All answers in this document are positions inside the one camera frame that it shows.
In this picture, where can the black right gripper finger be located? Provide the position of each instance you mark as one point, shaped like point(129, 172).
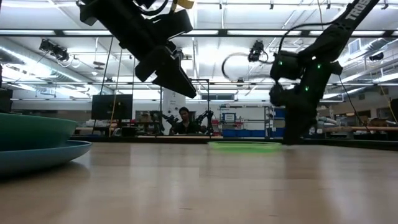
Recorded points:
point(295, 130)

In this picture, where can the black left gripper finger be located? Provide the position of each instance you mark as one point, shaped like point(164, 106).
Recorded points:
point(177, 81)

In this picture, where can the translucent green plastic plate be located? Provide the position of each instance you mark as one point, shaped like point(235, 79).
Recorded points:
point(245, 147)

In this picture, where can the background black robot arm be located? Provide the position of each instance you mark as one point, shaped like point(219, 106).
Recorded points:
point(169, 119)
point(206, 119)

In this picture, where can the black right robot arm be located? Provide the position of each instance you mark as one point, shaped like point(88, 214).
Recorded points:
point(329, 40)

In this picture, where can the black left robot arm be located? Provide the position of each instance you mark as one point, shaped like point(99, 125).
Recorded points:
point(105, 14)

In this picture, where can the white pillar cabinet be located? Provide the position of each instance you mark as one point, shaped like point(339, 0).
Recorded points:
point(172, 102)

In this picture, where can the person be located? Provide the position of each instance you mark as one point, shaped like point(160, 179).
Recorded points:
point(186, 127)

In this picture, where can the row of blue bins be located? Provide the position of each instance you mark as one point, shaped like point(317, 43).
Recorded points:
point(244, 132)

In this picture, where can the yellow tag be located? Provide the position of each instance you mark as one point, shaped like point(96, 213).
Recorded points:
point(185, 3)

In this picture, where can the wooden workbench top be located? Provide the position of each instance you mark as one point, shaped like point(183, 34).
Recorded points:
point(360, 128)

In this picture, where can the blue framed white sign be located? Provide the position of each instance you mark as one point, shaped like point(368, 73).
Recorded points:
point(229, 117)

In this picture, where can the black computer monitor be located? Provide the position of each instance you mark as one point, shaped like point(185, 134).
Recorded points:
point(112, 107)

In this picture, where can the black table border strip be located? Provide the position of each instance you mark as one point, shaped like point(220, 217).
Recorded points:
point(140, 139)

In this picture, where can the opaque green plastic bowl plate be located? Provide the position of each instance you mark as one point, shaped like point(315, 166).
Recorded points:
point(31, 130)

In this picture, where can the opaque blue plastic plate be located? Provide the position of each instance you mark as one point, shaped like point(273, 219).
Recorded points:
point(37, 157)

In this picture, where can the black equipment box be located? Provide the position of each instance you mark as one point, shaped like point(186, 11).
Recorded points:
point(4, 101)

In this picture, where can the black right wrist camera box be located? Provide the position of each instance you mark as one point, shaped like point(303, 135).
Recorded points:
point(278, 95)

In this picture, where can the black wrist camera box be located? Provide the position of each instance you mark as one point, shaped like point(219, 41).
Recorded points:
point(278, 95)
point(174, 23)

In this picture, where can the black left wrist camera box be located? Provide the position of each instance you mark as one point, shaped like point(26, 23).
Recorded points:
point(174, 23)

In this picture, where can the black metal frame stand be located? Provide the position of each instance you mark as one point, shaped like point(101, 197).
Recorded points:
point(208, 102)

